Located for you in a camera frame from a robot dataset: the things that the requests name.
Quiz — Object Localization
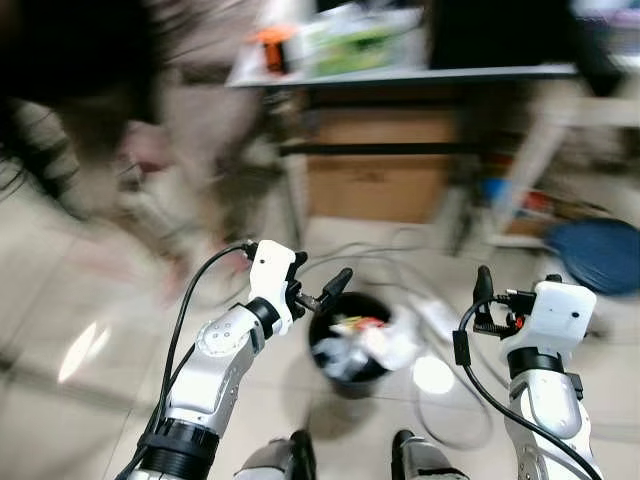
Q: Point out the bin with blue lid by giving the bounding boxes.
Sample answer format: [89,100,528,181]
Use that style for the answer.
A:
[545,218,640,299]

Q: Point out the white crumpled plastic trash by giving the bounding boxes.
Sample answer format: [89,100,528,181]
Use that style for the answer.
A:
[318,312,423,382]

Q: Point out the black round rubbish bin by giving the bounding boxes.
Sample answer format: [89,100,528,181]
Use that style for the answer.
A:
[307,291,394,400]

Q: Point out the red yellow snack wrapper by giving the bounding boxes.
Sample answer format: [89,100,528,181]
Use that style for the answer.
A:
[334,315,387,337]

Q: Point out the small open cardboard box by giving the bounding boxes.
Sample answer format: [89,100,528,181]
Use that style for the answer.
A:
[477,175,563,242]

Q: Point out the large brown cardboard box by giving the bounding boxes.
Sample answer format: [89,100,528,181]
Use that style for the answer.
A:
[304,107,462,224]

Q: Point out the seated person in beige trousers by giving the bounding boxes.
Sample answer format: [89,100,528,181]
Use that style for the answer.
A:
[0,0,293,303]

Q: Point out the robot left leg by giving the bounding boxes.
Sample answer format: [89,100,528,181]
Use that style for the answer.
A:
[235,429,317,480]

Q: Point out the robot leg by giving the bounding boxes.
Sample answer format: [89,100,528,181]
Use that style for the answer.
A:
[391,429,471,480]
[235,429,317,480]

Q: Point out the robot right leg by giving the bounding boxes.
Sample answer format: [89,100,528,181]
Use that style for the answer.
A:
[391,429,471,480]

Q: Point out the orange black portable device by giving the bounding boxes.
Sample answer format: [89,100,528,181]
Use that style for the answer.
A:
[254,24,300,77]

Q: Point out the green printed tissue box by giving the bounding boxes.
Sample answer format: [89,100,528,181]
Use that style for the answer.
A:
[303,8,427,80]

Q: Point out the black monitor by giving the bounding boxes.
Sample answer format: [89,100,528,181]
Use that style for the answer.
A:
[427,0,623,97]

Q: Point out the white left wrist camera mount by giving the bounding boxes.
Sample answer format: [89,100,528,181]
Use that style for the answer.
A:
[249,240,299,337]

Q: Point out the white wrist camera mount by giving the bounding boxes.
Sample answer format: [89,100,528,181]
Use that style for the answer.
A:
[249,240,299,337]
[500,281,598,363]

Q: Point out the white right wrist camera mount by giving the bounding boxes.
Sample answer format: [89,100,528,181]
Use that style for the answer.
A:
[500,281,598,363]

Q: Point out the white metal table frame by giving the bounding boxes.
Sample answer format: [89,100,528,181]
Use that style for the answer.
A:
[498,72,640,248]

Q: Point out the grey table with black frame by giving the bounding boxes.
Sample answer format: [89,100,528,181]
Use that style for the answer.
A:
[227,40,603,253]

